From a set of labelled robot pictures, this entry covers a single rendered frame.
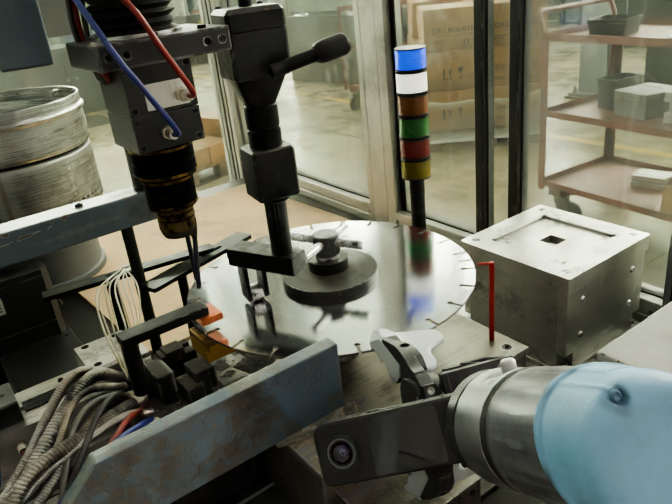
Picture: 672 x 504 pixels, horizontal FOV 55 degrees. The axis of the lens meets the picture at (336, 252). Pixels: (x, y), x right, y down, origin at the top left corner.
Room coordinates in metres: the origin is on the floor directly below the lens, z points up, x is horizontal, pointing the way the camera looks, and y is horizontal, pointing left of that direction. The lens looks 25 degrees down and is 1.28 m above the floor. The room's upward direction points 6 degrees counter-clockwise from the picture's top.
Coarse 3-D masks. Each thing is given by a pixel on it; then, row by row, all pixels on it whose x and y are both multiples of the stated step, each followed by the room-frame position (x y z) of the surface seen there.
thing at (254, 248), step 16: (272, 208) 0.59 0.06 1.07; (272, 224) 0.59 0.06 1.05; (288, 224) 0.60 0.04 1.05; (240, 240) 0.65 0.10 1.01; (272, 240) 0.60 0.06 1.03; (288, 240) 0.60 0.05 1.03; (240, 256) 0.62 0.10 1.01; (256, 256) 0.61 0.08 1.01; (272, 256) 0.60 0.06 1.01; (288, 256) 0.59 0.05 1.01; (304, 256) 0.60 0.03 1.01; (240, 272) 0.62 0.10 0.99; (256, 272) 0.64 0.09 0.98; (272, 272) 0.60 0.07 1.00; (288, 272) 0.59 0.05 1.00
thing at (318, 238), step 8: (344, 224) 0.70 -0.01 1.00; (320, 232) 0.67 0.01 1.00; (328, 232) 0.67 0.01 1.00; (336, 232) 0.66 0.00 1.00; (296, 240) 0.68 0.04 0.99; (304, 240) 0.67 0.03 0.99; (312, 240) 0.67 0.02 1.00; (320, 240) 0.65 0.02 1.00; (328, 240) 0.65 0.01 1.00; (336, 240) 0.65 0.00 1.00; (344, 240) 0.65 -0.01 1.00; (352, 240) 0.65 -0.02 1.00; (312, 248) 0.64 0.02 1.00; (320, 248) 0.65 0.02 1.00; (328, 248) 0.65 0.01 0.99; (336, 248) 0.66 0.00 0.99; (352, 248) 0.64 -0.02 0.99; (360, 248) 0.64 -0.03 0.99; (312, 256) 0.63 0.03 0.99; (320, 256) 0.65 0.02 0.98; (328, 256) 0.65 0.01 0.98; (336, 256) 0.66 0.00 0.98
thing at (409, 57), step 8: (400, 48) 0.93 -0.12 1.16; (408, 48) 0.92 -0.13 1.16; (416, 48) 0.91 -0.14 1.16; (424, 48) 0.92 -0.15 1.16; (400, 56) 0.92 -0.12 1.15; (408, 56) 0.91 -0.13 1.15; (416, 56) 0.91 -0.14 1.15; (424, 56) 0.92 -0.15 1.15; (400, 64) 0.92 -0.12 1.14; (408, 64) 0.91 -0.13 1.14; (416, 64) 0.91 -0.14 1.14; (424, 64) 0.92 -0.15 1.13
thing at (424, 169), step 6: (402, 162) 0.93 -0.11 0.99; (408, 162) 0.92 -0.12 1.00; (414, 162) 0.91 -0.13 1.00; (420, 162) 0.91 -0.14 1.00; (426, 162) 0.92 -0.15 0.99; (402, 168) 0.93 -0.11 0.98; (408, 168) 0.92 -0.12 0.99; (414, 168) 0.91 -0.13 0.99; (420, 168) 0.91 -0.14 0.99; (426, 168) 0.92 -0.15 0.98; (402, 174) 0.93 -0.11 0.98; (408, 174) 0.92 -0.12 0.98; (414, 174) 0.91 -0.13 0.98; (420, 174) 0.91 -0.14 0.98; (426, 174) 0.92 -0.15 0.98; (408, 180) 0.92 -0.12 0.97; (414, 180) 0.91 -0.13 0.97; (420, 180) 0.91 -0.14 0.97
